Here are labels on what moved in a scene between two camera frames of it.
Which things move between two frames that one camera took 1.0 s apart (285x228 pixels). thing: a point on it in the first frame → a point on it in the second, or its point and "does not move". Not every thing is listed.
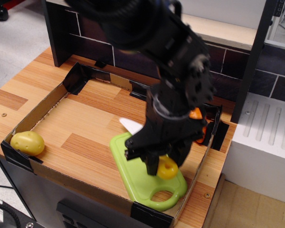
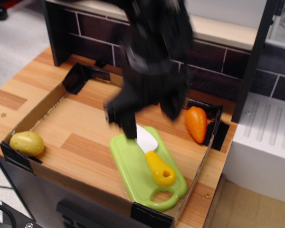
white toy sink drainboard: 261,156 does not move
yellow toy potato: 30,143 does not move
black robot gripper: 160,135 → 142,86
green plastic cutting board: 141,186 does not move
